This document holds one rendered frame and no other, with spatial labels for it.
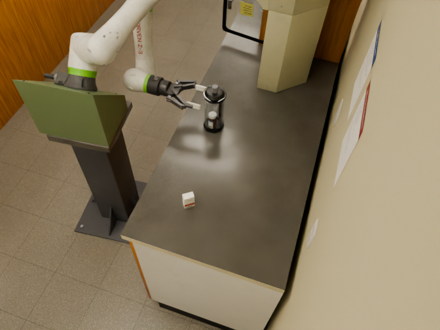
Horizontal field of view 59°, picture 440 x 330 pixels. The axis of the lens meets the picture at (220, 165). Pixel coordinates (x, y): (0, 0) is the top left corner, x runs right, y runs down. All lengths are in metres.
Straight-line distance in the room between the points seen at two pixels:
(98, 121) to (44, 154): 1.50
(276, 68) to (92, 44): 0.91
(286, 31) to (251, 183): 0.73
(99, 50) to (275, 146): 0.91
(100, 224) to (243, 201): 1.32
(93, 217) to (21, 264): 0.52
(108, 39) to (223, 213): 0.87
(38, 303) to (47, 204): 0.69
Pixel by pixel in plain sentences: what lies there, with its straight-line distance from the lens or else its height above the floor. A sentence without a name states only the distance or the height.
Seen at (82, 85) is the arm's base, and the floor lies 1.19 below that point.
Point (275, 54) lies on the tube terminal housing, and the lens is 2.03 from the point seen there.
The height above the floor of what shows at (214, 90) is 1.20.
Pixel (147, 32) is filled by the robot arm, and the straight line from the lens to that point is 2.05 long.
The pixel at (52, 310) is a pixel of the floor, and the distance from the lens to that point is 2.68.
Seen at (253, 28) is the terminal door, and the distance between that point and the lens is 2.38.
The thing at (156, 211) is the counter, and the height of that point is 0.94.
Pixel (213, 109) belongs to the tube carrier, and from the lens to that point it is 1.83.
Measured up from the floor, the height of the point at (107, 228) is 0.02.
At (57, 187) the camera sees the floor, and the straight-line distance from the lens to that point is 3.06.
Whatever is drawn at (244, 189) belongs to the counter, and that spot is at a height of 0.94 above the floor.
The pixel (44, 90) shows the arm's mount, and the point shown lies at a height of 1.25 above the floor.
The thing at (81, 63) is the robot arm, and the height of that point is 1.26.
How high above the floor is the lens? 2.44
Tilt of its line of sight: 54 degrees down
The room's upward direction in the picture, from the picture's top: 4 degrees clockwise
